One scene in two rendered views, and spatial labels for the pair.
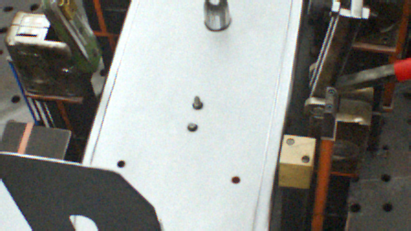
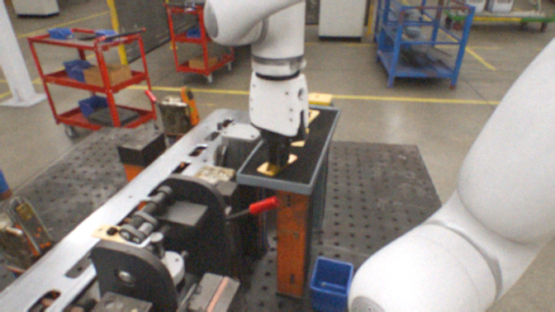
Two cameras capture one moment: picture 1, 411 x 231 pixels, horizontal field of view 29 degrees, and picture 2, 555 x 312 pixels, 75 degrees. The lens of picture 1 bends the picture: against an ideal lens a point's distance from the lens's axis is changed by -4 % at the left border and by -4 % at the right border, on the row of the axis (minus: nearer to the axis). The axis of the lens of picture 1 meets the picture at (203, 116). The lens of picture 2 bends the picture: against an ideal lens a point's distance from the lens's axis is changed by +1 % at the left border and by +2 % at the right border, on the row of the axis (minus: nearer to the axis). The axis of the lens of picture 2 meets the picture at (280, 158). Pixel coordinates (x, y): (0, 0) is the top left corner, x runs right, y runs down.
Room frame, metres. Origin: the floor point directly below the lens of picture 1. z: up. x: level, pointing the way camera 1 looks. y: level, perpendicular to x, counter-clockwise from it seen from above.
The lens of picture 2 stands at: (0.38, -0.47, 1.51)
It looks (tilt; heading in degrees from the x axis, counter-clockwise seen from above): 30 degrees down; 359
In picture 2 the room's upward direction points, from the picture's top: straight up
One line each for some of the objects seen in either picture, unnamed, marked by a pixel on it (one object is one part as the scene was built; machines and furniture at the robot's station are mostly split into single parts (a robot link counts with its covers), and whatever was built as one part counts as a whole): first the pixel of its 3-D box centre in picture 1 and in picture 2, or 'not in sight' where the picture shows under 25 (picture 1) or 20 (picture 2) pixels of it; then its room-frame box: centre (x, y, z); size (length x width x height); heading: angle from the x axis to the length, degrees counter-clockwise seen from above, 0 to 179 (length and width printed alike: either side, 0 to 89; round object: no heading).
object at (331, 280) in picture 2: not in sight; (330, 287); (1.03, -0.62, 0.74); 0.11 x 0.10 x 0.09; 162
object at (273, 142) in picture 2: not in sight; (267, 143); (0.98, -0.46, 1.20); 0.03 x 0.03 x 0.07; 54
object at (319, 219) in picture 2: not in sight; (315, 170); (1.33, -0.60, 0.92); 0.08 x 0.08 x 0.44; 72
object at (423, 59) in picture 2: not in sight; (417, 39); (5.27, -2.39, 0.47); 1.20 x 0.80 x 0.95; 173
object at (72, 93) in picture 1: (67, 103); not in sight; (0.63, 0.18, 0.87); 0.12 x 0.09 x 0.35; 72
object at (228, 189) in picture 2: not in sight; (230, 257); (0.99, -0.37, 0.90); 0.05 x 0.05 x 0.40; 72
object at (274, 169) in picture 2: not in sight; (277, 162); (0.97, -0.48, 1.17); 0.08 x 0.04 x 0.01; 144
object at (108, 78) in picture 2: not in sight; (101, 87); (3.40, 0.99, 0.49); 0.81 x 0.47 x 0.97; 65
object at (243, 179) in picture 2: not in sight; (297, 139); (1.08, -0.52, 1.16); 0.37 x 0.14 x 0.02; 162
